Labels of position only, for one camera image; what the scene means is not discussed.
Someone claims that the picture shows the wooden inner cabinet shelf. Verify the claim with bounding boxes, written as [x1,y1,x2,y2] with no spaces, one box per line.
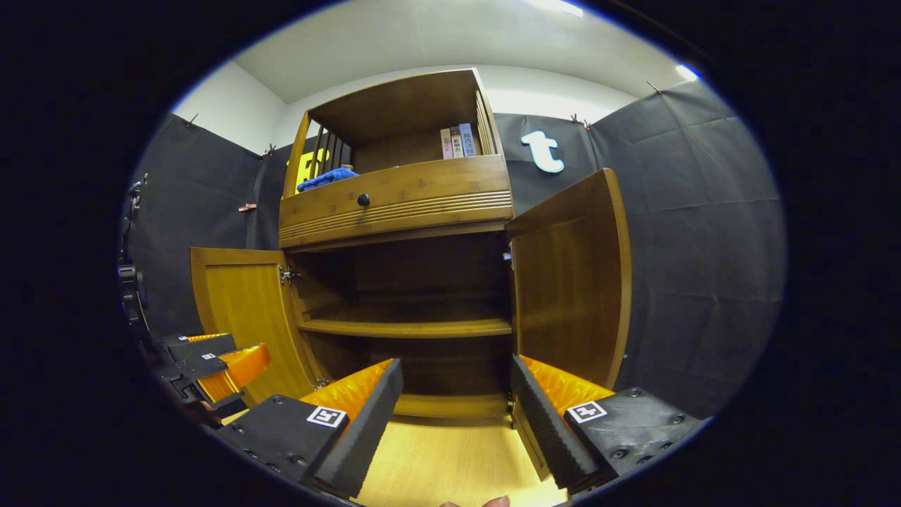
[297,303,514,339]

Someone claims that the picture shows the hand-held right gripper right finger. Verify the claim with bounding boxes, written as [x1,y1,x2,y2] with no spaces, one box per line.
[510,354,708,494]

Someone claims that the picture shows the blue cloth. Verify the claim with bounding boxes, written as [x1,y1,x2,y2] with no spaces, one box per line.
[296,165,360,194]

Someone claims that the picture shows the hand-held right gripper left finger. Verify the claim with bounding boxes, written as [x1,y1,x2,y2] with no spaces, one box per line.
[211,358,405,499]

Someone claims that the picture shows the wooden cabinet door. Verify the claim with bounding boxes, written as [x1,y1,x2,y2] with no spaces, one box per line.
[505,168,633,484]
[190,246,329,410]

